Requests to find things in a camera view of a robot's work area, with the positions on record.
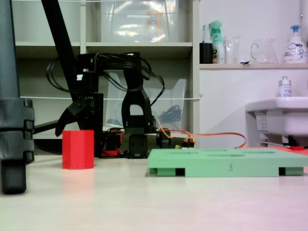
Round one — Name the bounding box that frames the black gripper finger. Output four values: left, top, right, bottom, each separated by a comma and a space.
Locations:
90, 105, 104, 157
54, 96, 91, 138

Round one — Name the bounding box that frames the red octagonal pillar block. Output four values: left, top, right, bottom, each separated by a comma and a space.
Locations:
62, 129, 95, 170

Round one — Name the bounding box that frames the red base clamp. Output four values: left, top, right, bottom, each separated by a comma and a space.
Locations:
101, 148, 121, 157

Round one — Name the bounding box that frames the black tripod brace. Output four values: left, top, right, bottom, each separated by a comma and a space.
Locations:
33, 119, 61, 135

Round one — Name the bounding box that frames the grey tripod leg with clamps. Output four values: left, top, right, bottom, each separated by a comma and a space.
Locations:
0, 0, 36, 195

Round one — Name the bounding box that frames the beige shelf unit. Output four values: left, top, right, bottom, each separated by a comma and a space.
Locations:
11, 0, 200, 145

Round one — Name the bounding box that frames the clear plastic storage box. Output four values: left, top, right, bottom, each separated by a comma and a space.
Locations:
100, 0, 179, 43

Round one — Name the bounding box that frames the controller circuit board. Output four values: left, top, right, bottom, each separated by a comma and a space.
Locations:
174, 136, 198, 150

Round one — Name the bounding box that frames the clear plastic file tray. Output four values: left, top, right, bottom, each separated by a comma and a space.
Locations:
105, 72, 188, 132

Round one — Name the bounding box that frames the green shape sorting board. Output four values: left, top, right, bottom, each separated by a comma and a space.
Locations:
147, 148, 308, 178

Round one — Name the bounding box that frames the black cup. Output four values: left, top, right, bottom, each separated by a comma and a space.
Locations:
199, 42, 214, 64

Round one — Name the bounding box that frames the green spray bottle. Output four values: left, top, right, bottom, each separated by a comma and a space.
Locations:
208, 20, 226, 64

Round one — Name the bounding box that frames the clear measuring cup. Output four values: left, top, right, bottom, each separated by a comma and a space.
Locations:
223, 35, 242, 64

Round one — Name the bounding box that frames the glass pitcher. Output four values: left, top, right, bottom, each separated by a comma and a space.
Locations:
250, 38, 279, 64

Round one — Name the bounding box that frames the white sink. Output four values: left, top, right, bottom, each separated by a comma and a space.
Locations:
244, 96, 308, 147

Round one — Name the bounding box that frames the small clear pump bottle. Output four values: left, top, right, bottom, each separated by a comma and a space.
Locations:
278, 76, 293, 98

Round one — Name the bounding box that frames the white foam soap bottle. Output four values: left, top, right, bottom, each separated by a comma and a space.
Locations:
282, 24, 308, 64

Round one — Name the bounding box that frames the white string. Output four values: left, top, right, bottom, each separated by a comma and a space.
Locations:
20, 93, 203, 102

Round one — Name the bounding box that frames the black servo wire bundle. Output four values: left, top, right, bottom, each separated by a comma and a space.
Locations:
46, 52, 167, 109

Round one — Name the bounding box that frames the orange wire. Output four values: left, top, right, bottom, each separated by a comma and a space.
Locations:
155, 116, 246, 149

